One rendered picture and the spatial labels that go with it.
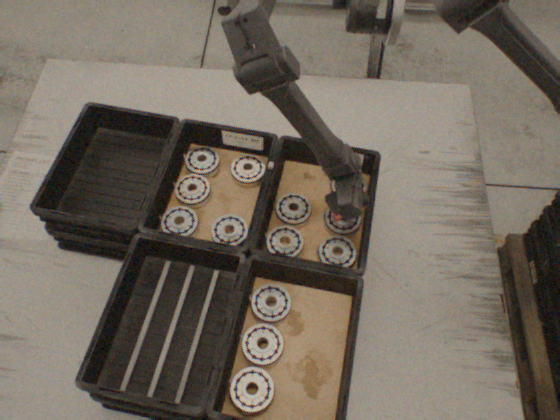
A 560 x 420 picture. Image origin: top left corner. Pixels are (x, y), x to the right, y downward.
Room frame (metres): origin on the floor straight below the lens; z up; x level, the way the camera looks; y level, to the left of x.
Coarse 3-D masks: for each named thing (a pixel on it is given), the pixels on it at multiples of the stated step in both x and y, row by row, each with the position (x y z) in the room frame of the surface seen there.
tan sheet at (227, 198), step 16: (192, 144) 1.05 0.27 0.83; (224, 160) 0.99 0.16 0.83; (224, 176) 0.93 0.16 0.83; (224, 192) 0.87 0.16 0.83; (240, 192) 0.87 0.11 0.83; (256, 192) 0.87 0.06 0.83; (208, 208) 0.81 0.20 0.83; (224, 208) 0.81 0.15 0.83; (240, 208) 0.81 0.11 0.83; (176, 224) 0.76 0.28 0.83; (208, 224) 0.76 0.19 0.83
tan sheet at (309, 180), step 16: (288, 176) 0.93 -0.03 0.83; (304, 176) 0.93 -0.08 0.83; (320, 176) 0.93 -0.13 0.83; (368, 176) 0.94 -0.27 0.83; (288, 192) 0.87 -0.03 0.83; (304, 192) 0.87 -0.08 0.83; (320, 192) 0.87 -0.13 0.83; (320, 208) 0.82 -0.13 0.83; (272, 224) 0.76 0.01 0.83; (320, 224) 0.76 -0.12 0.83; (304, 240) 0.71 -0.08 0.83; (320, 240) 0.71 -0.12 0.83; (352, 240) 0.71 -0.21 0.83; (304, 256) 0.66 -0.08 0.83
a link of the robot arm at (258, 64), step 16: (240, 0) 0.86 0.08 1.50; (256, 0) 0.83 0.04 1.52; (272, 0) 0.89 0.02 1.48; (224, 16) 0.80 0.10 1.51; (240, 16) 0.78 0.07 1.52; (256, 16) 0.77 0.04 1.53; (224, 32) 0.77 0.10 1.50; (240, 32) 0.76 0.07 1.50; (256, 32) 0.76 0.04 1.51; (272, 32) 0.78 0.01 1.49; (240, 48) 0.75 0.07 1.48; (256, 48) 0.74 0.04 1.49; (272, 48) 0.74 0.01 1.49; (240, 64) 0.74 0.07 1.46; (256, 64) 0.73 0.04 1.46; (272, 64) 0.72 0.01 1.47; (256, 80) 0.72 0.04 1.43
